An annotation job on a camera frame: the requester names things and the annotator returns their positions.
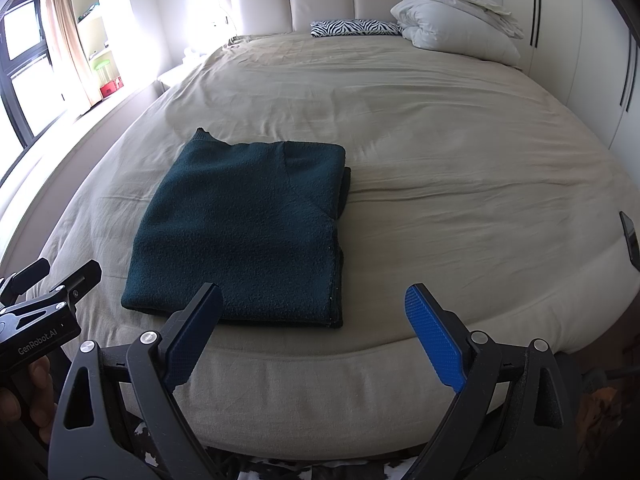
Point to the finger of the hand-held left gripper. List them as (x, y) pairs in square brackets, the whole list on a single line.
[(30, 272), (80, 280)]

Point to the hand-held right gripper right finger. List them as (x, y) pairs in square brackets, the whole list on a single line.
[(435, 345)]

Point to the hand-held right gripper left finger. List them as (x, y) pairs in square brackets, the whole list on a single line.
[(192, 345)]

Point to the dark green sweater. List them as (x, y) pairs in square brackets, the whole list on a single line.
[(235, 225)]

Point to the person's left hand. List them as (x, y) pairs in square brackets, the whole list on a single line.
[(40, 390)]

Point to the red box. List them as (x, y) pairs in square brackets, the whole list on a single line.
[(111, 88)]

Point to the bed with beige sheet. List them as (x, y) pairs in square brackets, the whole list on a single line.
[(425, 135)]

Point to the green plastic stool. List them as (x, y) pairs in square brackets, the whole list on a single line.
[(102, 66)]

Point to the black phone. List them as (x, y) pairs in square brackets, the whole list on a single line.
[(631, 240)]

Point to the white nightstand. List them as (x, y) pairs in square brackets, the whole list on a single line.
[(172, 77)]

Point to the beige curtain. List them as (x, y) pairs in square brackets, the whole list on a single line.
[(65, 35)]

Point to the black framed window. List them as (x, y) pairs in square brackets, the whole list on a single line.
[(20, 25)]

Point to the white folded duvet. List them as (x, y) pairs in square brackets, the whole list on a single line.
[(450, 30)]

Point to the zebra print pillow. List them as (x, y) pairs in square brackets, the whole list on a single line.
[(355, 27)]

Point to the white wardrobe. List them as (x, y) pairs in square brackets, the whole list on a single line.
[(575, 35)]

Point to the white wall shelf unit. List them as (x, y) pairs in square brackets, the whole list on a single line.
[(85, 25)]

